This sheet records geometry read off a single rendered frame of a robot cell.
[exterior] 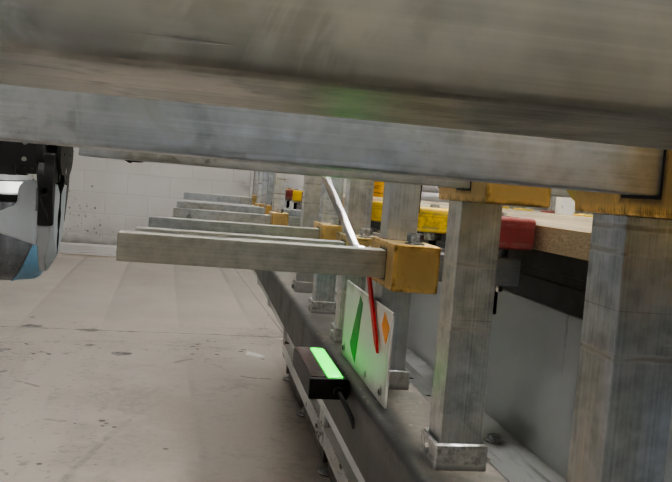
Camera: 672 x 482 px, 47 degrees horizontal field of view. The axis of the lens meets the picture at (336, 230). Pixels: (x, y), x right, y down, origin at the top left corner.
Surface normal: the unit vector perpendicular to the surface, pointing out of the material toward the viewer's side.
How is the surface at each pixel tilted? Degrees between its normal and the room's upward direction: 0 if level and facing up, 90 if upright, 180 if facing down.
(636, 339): 90
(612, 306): 90
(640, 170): 90
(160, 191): 90
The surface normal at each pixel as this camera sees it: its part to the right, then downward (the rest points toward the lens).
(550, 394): -0.98, -0.07
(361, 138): 0.16, 0.07
